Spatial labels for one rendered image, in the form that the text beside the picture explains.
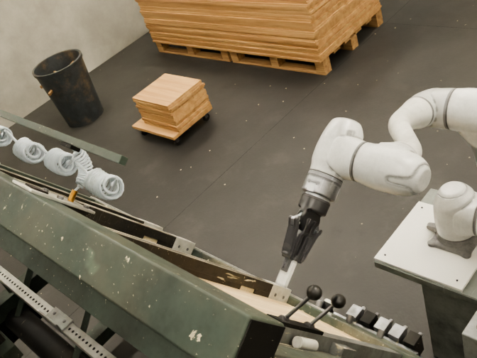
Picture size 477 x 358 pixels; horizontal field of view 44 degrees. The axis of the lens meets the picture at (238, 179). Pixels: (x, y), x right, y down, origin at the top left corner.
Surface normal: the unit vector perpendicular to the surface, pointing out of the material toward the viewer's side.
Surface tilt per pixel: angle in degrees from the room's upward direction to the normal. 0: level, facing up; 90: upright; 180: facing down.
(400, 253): 1
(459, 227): 90
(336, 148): 33
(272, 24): 90
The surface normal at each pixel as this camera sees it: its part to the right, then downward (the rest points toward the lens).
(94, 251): -0.60, -0.32
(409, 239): -0.30, -0.76
